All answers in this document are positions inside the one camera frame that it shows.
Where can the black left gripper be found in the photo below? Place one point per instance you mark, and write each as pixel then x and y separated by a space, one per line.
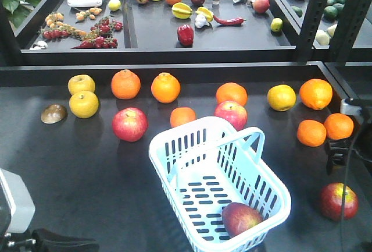
pixel 17 211

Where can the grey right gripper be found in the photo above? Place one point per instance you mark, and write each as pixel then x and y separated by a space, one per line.
pixel 358 146

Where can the dark red apple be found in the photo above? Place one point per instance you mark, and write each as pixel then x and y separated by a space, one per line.
pixel 238 218
pixel 332 197

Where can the light blue plastic basket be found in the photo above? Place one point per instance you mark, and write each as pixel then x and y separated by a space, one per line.
pixel 206 164

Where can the dark red apple front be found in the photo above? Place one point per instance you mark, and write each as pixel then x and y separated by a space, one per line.
pixel 238 218

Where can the small orange front right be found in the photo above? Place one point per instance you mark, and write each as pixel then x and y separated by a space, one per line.
pixel 338 126

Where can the small orange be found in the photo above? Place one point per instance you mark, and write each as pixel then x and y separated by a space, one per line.
pixel 338 126
pixel 311 133

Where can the small orange front left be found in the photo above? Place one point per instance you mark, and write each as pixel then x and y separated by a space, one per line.
pixel 311 133

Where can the large orange right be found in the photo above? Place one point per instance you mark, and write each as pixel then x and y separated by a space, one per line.
pixel 316 94

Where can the yellow orange citrus fruit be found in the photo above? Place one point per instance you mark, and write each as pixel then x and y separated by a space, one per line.
pixel 281 97

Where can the brown mushroom cap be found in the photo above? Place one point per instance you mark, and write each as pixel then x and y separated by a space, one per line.
pixel 53 113

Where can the pink red apple right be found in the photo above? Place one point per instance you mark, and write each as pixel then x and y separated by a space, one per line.
pixel 233 112

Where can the pink red apple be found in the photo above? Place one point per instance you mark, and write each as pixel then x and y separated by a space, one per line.
pixel 130 124
pixel 233 112

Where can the orange behind pink apple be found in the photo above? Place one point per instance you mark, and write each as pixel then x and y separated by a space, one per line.
pixel 232 92

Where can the yellow pear front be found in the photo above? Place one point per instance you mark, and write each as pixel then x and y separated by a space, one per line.
pixel 84 104

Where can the yellow pear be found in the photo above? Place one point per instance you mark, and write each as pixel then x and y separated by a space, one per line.
pixel 81 82
pixel 84 104

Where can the pink red apple left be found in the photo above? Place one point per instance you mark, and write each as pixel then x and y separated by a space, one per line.
pixel 130 124

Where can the yellow pear back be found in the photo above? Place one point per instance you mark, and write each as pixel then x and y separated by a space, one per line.
pixel 81 82

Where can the red chili pepper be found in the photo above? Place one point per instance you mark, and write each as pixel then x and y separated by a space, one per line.
pixel 229 22

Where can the wooden black-framed display stand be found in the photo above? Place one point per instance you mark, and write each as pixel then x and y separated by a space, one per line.
pixel 86 182

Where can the garlic bulb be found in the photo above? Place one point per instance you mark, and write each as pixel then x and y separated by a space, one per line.
pixel 201 21

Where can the red bell pepper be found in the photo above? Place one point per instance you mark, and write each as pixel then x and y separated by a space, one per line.
pixel 185 34

